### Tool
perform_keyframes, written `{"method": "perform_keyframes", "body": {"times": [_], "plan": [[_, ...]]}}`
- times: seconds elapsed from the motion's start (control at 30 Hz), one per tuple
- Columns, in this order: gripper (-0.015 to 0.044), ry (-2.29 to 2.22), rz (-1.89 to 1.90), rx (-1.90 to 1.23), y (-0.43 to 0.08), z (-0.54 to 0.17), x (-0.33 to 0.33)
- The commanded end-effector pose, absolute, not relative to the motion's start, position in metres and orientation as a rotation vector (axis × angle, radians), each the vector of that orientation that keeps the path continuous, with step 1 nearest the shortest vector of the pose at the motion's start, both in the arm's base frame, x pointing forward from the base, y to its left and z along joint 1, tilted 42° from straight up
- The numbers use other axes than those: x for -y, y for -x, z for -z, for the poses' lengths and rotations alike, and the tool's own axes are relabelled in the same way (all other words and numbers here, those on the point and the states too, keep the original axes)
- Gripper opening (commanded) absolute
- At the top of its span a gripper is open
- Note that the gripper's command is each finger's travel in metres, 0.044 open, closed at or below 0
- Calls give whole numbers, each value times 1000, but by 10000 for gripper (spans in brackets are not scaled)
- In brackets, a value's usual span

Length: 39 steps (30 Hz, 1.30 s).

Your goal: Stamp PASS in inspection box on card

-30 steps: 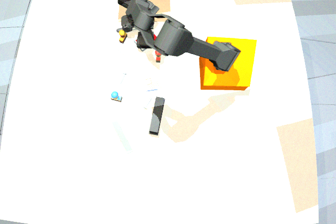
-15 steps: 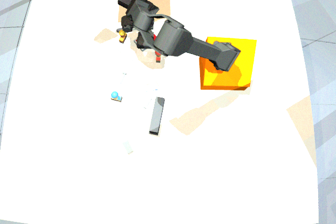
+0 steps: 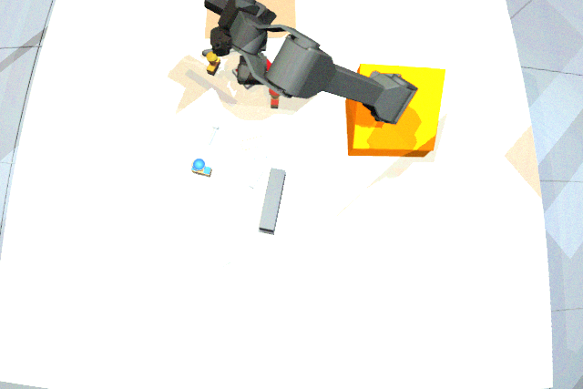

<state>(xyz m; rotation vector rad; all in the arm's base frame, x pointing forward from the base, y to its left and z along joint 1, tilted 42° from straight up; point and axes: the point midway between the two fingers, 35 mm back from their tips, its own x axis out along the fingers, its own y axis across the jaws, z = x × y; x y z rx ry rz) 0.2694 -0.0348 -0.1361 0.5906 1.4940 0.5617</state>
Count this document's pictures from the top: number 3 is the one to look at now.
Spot yellow rubber stamp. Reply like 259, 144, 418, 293
206, 52, 221, 76

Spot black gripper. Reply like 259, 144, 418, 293
237, 33, 268, 86

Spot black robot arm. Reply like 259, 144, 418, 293
203, 0, 418, 125

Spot blue rubber stamp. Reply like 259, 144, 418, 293
191, 159, 212, 178

